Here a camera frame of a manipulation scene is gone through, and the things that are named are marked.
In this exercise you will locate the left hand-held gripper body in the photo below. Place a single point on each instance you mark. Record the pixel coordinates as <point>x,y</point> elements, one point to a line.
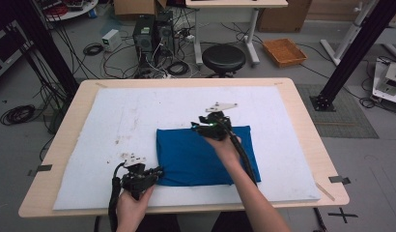
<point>136,180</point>

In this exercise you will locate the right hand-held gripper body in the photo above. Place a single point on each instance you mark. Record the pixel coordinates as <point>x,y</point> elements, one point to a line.
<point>217,127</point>

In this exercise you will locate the blue t-shirt with white print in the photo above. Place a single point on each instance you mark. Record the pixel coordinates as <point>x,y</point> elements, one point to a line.
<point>186,158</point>

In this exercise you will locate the person's right hand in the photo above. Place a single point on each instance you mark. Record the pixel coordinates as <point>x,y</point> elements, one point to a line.
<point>223,150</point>

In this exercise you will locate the person's left hand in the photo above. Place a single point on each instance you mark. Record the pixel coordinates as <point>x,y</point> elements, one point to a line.
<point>131,209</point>

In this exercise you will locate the person's dark trousers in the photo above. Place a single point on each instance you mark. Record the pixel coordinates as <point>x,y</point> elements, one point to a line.
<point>160,224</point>

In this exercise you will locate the white foam mat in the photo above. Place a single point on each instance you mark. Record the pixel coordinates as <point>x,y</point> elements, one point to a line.
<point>138,109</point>

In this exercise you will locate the black round stool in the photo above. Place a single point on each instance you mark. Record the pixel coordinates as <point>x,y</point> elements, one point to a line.
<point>223,58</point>

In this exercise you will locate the black computer tower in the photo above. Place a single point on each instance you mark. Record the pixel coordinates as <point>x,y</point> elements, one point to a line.
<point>144,38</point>
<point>165,35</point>

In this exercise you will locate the grey tape strip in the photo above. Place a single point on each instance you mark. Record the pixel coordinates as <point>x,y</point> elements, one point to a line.
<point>41,168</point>

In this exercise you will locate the orange woven basket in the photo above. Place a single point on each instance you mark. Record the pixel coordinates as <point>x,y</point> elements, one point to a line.
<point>284,52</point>

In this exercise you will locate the white desk with wooden top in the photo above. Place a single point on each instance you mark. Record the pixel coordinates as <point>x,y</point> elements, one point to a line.
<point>238,3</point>

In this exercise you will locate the white power supply box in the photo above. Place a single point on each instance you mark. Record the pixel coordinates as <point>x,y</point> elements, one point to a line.
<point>111,40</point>

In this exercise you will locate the thin wooden strip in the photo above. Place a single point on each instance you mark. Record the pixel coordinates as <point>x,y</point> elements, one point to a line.
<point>325,192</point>

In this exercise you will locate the large closed cardboard box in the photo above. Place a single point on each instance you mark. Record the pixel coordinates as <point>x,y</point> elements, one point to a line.
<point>283,16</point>

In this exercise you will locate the grey floor mat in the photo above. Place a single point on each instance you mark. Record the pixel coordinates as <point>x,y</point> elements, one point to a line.
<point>347,112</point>

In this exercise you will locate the dark tape piece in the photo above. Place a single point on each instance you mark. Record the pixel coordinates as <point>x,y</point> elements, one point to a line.
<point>339,179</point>

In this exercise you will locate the white metal stand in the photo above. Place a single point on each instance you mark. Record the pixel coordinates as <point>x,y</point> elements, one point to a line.
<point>347,35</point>

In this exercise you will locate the round white table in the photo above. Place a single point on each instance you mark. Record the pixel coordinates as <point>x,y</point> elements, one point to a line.
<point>73,11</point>

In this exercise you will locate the white machine on floor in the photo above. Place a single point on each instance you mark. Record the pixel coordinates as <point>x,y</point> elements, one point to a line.
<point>390,80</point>

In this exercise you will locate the black equipment rack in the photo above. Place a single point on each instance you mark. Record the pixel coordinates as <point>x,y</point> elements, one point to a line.
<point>7,48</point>

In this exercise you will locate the black metal frame post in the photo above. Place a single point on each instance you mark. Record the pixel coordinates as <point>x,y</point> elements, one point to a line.
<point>44,45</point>
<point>357,48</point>

